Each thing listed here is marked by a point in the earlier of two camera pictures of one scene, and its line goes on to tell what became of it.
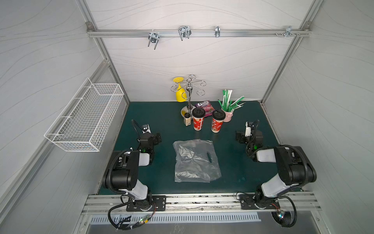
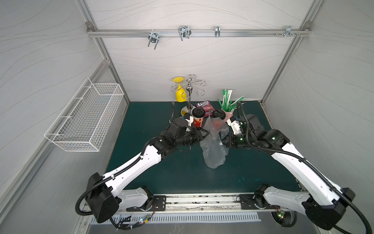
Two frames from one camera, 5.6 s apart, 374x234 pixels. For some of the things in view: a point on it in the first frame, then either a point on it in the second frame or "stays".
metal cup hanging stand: [191, 84] stays
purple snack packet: [206, 106] stays
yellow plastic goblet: [181, 96] stays
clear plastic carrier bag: [192, 163] -> [214, 149]
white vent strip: [171, 218] stays
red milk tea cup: [218, 116] stays
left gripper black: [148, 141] -> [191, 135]
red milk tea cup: [198, 114] stays
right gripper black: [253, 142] -> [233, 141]
